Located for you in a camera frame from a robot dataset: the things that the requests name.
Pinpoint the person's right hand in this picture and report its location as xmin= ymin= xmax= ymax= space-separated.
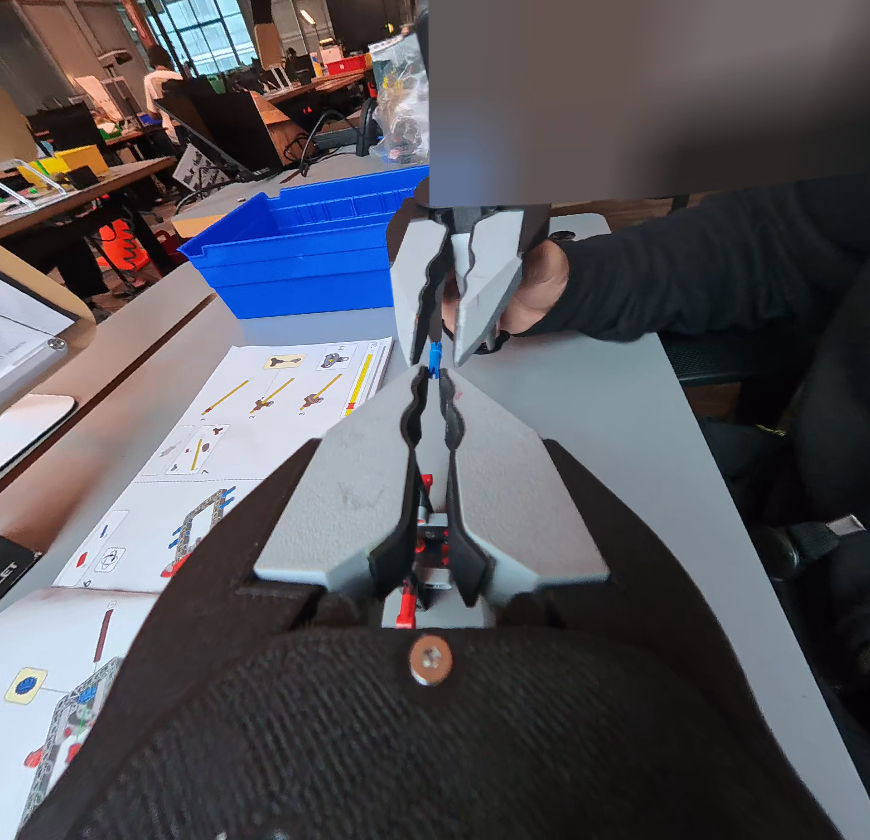
xmin=442 ymin=240 xmax=572 ymax=338

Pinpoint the large window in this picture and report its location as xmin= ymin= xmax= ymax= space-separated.
xmin=146 ymin=0 xmax=256 ymax=76

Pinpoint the lego instruction booklet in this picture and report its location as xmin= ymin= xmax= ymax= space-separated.
xmin=0 ymin=337 xmax=395 ymax=834

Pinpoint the wooden desk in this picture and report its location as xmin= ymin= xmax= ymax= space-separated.
xmin=0 ymin=156 xmax=179 ymax=243

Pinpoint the cardboard sheet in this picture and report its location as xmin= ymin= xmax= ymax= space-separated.
xmin=170 ymin=197 xmax=249 ymax=239

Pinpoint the black cable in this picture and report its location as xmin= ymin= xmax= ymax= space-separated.
xmin=282 ymin=111 xmax=363 ymax=175

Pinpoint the black bag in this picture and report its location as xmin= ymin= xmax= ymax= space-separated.
xmin=748 ymin=514 xmax=870 ymax=712

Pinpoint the blue plastic bin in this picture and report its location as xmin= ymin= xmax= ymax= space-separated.
xmin=177 ymin=165 xmax=430 ymax=320

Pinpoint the black lego set box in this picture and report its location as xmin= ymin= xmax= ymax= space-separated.
xmin=0 ymin=535 xmax=43 ymax=606

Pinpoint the yellow bin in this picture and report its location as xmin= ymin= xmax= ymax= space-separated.
xmin=53 ymin=145 xmax=110 ymax=176

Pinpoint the person's right forearm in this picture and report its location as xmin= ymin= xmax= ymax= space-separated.
xmin=523 ymin=174 xmax=870 ymax=343

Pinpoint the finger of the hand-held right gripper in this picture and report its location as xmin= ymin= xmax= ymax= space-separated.
xmin=389 ymin=199 xmax=451 ymax=368
xmin=449 ymin=208 xmax=527 ymax=368

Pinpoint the black mesh office chair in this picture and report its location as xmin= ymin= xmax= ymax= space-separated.
xmin=662 ymin=333 xmax=817 ymax=388

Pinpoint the white stand base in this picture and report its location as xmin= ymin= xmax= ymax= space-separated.
xmin=0 ymin=394 xmax=79 ymax=474

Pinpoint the black lego frame assembly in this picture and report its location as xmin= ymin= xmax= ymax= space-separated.
xmin=397 ymin=473 xmax=455 ymax=630

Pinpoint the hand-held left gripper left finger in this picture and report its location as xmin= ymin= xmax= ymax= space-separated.
xmin=253 ymin=366 xmax=428 ymax=599

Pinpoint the black and white printed board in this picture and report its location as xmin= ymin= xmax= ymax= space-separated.
xmin=173 ymin=143 xmax=235 ymax=191

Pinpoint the wooden framed instruction sign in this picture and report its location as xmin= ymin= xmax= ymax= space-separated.
xmin=0 ymin=245 xmax=96 ymax=413

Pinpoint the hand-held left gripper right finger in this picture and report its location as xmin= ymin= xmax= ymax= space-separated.
xmin=437 ymin=367 xmax=610 ymax=610

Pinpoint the clear bag of lego pieces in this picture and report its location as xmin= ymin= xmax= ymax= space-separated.
xmin=370 ymin=34 xmax=430 ymax=164

